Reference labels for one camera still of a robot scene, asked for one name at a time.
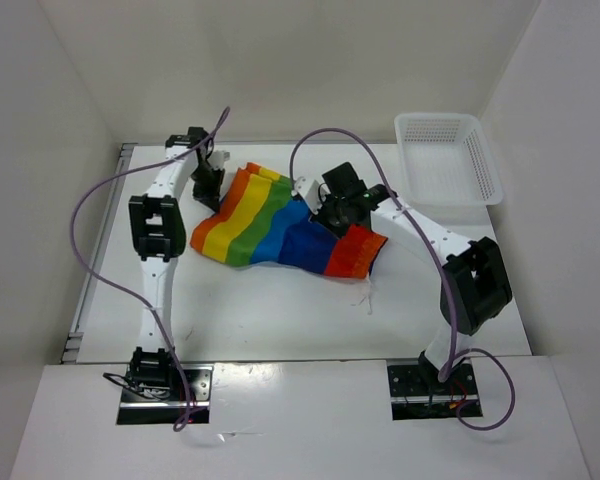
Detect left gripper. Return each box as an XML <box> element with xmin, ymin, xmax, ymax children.
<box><xmin>189</xmin><ymin>163</ymin><xmax>223</xmax><ymax>213</ymax></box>

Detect rainbow striped shorts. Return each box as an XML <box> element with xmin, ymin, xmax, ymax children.
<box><xmin>190</xmin><ymin>162</ymin><xmax>387</xmax><ymax>279</ymax></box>

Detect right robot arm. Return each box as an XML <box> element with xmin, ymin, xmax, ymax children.
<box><xmin>294</xmin><ymin>162</ymin><xmax>513</xmax><ymax>393</ymax></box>

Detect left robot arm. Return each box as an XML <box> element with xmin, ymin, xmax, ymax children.
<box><xmin>127</xmin><ymin>126</ymin><xmax>228</xmax><ymax>400</ymax></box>

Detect white plastic basket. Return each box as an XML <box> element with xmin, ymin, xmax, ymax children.
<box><xmin>394</xmin><ymin>113</ymin><xmax>504</xmax><ymax>207</ymax></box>

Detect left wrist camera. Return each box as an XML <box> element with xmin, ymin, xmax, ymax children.
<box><xmin>207</xmin><ymin>150</ymin><xmax>230</xmax><ymax>171</ymax></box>

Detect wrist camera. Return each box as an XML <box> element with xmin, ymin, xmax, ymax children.
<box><xmin>207</xmin><ymin>150</ymin><xmax>230</xmax><ymax>171</ymax></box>
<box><xmin>291</xmin><ymin>176</ymin><xmax>323</xmax><ymax>215</ymax></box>

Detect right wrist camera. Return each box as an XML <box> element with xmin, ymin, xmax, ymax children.
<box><xmin>291</xmin><ymin>176</ymin><xmax>323</xmax><ymax>215</ymax></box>

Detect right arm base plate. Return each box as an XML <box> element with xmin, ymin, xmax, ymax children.
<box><xmin>387</xmin><ymin>360</ymin><xmax>483</xmax><ymax>421</ymax></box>

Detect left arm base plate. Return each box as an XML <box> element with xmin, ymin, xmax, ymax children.
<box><xmin>116</xmin><ymin>364</ymin><xmax>214</xmax><ymax>426</ymax></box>

